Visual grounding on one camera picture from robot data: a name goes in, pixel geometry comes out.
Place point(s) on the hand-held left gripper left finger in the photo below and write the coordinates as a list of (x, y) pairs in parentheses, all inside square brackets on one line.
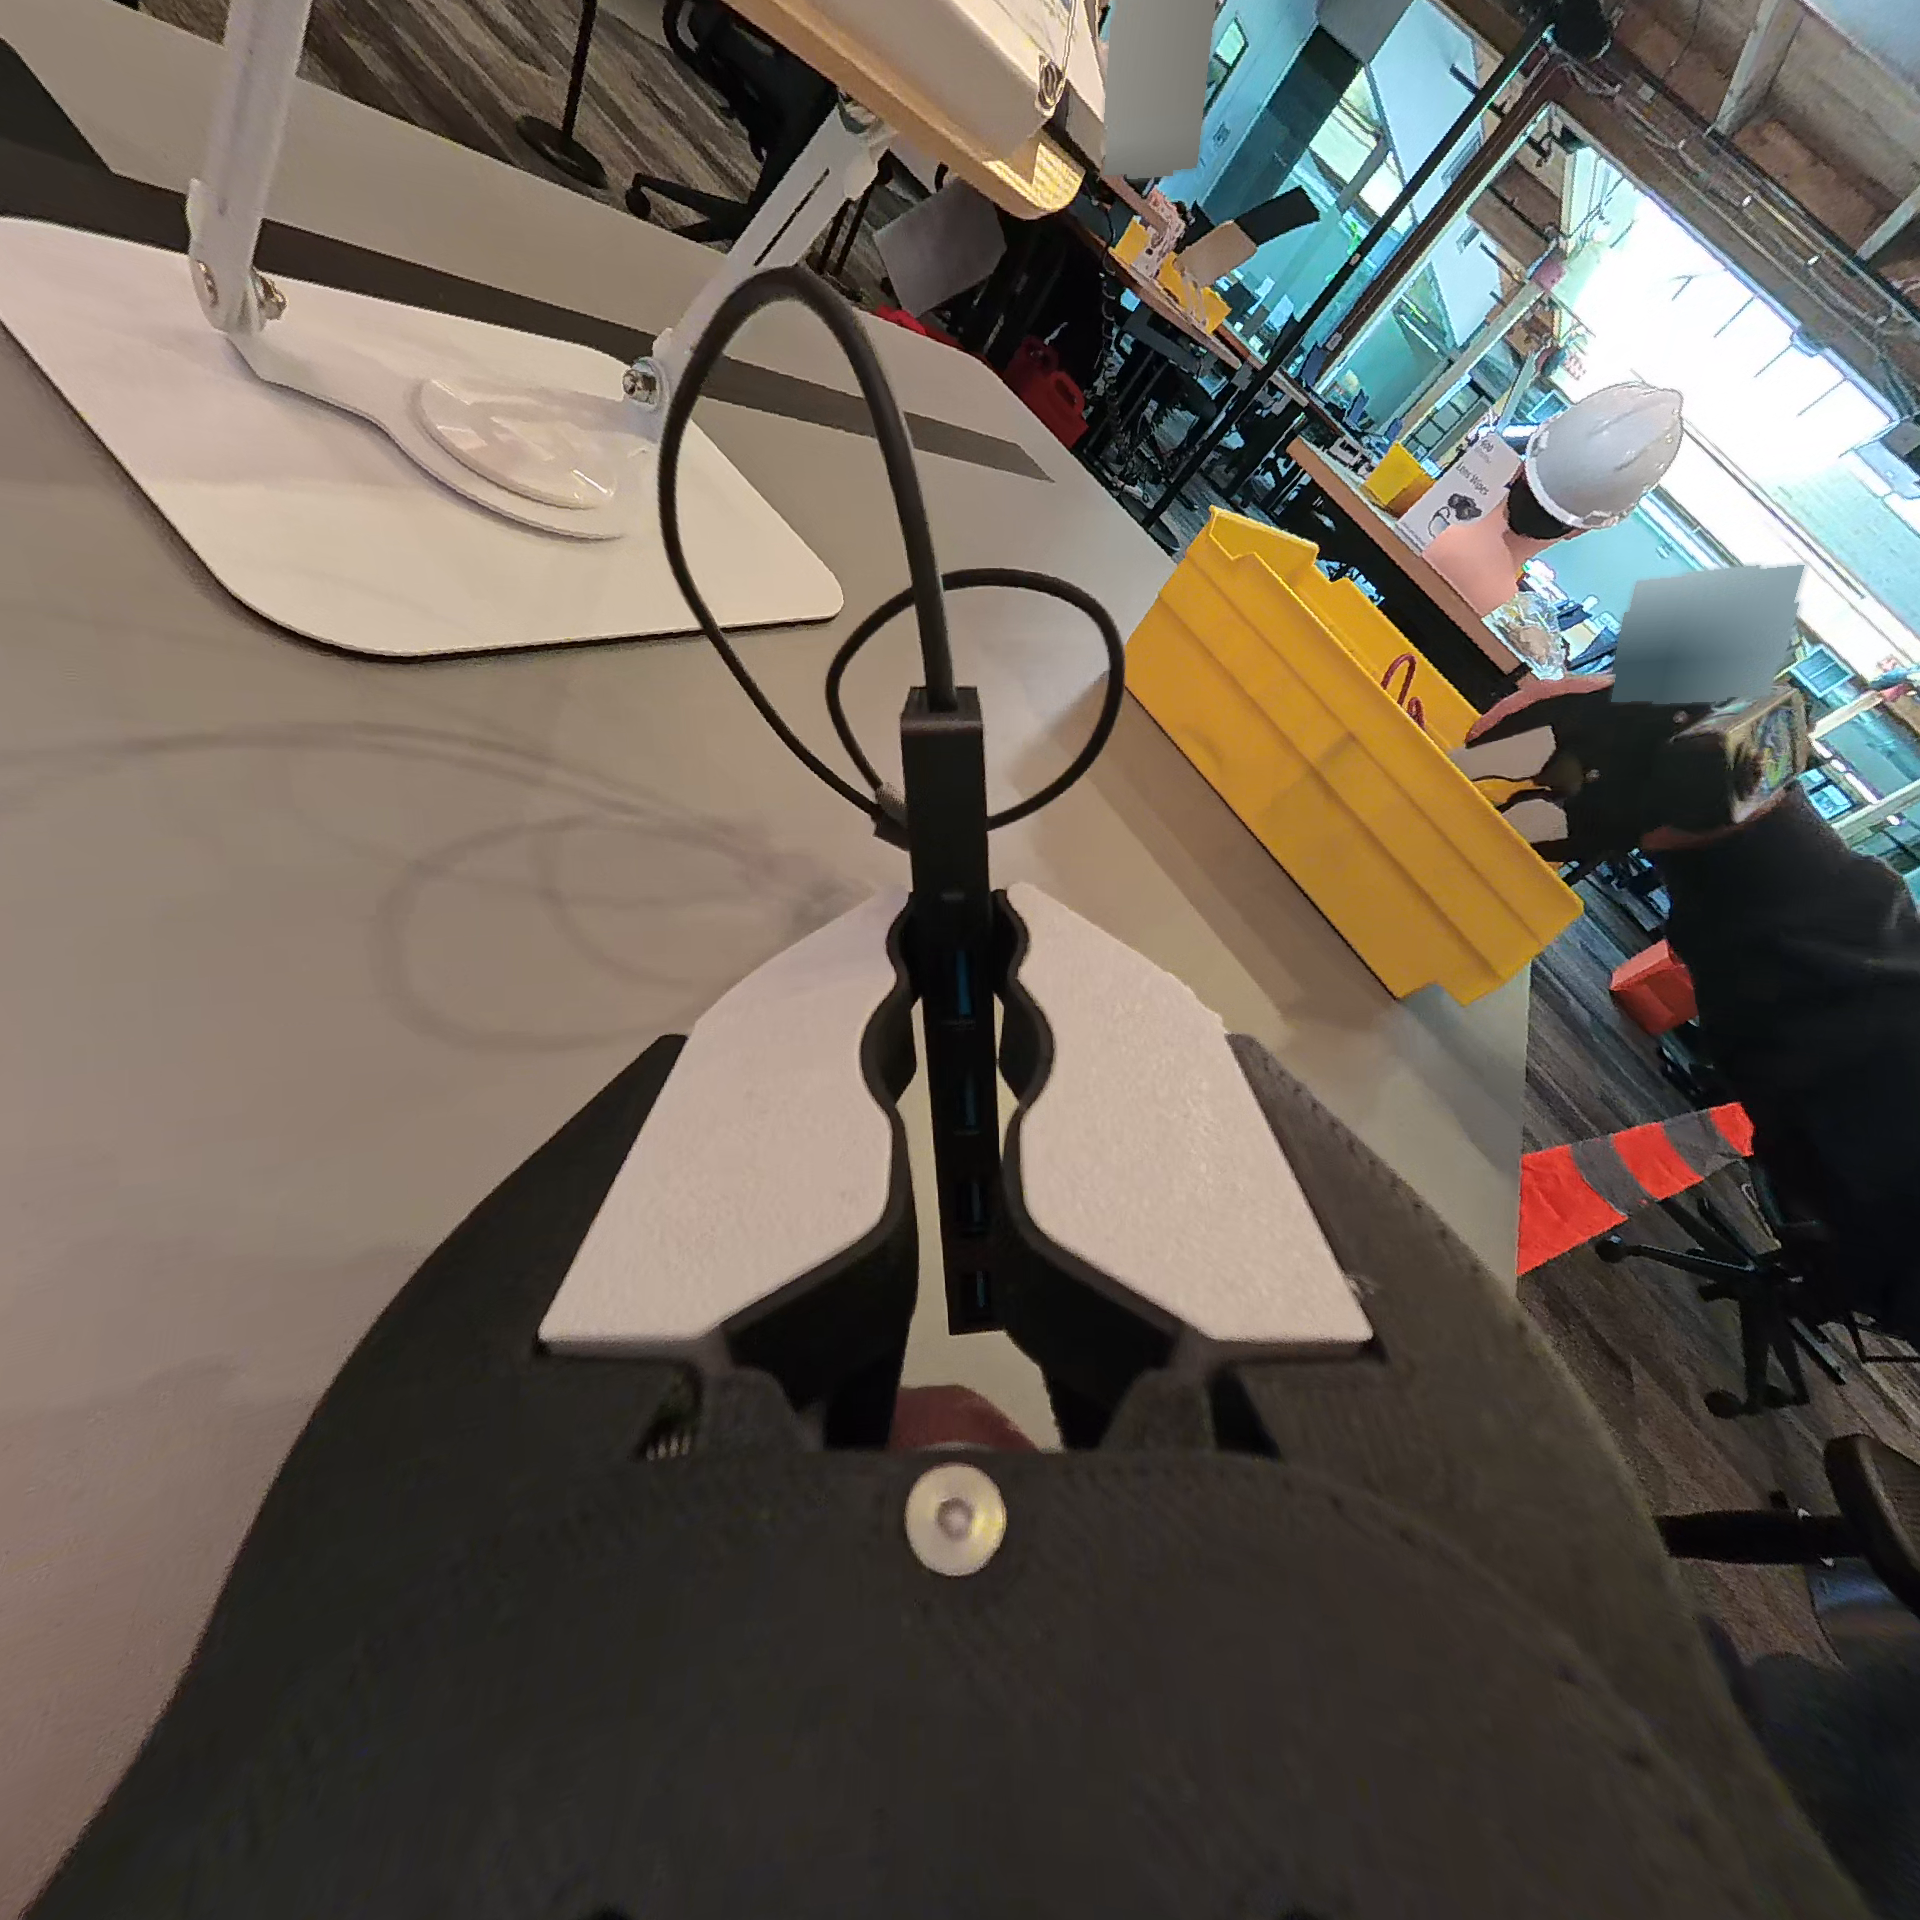
[(720, 1172)]

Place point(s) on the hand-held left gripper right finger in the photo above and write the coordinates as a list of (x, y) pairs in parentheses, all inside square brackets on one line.
[(1184, 1172)]

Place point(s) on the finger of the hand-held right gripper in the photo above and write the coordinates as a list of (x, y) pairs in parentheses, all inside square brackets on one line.
[(1541, 822), (1523, 757)]

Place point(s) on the yellow plastic bin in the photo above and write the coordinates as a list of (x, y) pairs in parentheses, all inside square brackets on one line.
[(1319, 811)]

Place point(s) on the black usb hub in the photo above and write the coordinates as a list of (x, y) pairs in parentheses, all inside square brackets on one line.
[(948, 780)]

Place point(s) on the person's left hand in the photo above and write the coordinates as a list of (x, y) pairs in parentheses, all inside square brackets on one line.
[(961, 1422)]

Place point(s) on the orange box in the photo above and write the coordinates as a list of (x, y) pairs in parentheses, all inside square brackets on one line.
[(1651, 990)]

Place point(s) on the mannequin head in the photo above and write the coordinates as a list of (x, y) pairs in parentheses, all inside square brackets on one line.
[(1471, 564)]

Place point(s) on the white product box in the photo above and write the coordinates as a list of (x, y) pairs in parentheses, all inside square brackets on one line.
[(1463, 504)]

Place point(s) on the person's black top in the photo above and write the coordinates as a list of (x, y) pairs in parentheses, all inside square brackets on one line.
[(1800, 1020)]

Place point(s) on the small yellow bin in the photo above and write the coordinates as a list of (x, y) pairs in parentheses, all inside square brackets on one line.
[(1401, 480)]

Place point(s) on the white hard hat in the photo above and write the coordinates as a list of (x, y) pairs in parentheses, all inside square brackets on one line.
[(1611, 443)]

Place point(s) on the orange traffic cone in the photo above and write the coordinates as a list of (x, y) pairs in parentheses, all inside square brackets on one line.
[(1588, 1184)]

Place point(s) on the red plastic container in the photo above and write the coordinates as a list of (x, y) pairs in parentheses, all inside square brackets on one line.
[(916, 327), (1047, 390)]

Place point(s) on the white flat panel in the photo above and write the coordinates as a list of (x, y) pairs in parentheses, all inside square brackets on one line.
[(1154, 83)]

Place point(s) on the pale paper sheet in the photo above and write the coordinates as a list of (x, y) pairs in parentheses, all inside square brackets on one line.
[(943, 248)]

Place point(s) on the white and wooden panel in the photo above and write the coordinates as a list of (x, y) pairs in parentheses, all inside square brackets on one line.
[(930, 61)]

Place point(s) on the black pole stand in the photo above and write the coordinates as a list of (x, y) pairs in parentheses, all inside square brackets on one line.
[(562, 150)]

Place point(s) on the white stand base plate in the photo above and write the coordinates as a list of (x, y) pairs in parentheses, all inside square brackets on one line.
[(224, 495)]

